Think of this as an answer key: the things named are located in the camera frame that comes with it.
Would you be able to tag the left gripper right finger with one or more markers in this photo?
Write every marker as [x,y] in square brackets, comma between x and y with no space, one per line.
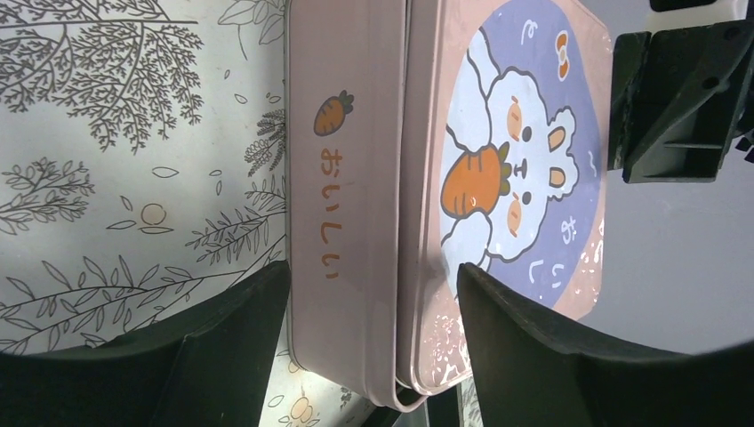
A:
[533,366]

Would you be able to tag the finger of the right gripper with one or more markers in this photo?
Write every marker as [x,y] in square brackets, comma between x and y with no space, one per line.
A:
[679,98]

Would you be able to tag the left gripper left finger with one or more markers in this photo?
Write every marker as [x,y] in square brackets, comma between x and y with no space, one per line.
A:
[208,365]

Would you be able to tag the silver metal tray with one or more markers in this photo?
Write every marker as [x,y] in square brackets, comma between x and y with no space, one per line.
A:
[503,165]

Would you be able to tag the floral table mat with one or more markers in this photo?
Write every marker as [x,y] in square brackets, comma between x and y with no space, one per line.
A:
[142,173]

